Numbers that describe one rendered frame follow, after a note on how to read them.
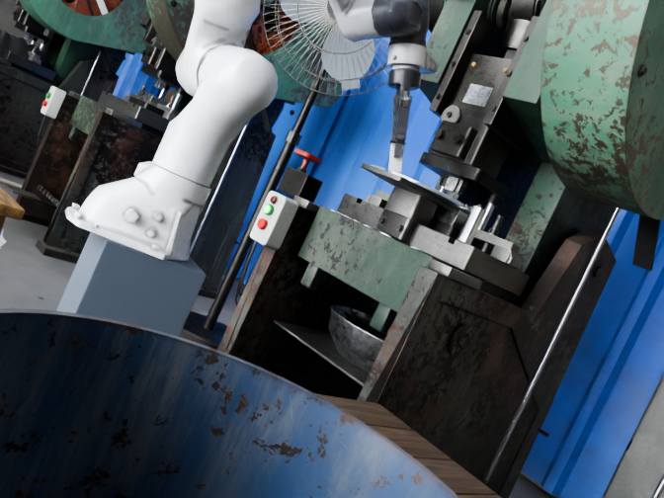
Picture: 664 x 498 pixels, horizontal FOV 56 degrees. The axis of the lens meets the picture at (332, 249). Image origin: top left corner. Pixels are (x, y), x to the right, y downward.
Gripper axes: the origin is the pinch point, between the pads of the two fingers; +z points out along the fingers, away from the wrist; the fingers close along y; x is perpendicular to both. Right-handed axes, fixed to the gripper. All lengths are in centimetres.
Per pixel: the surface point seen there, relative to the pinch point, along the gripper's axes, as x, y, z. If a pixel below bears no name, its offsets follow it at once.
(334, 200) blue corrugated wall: -5, -201, 11
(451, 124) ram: 14.5, -10.9, -10.6
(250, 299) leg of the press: -32, -14, 39
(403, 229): 4.0, -2.5, 16.7
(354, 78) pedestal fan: -7, -77, -32
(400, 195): 3.0, -6.5, 8.4
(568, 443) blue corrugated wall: 87, -78, 93
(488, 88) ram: 22.7, -10.2, -20.5
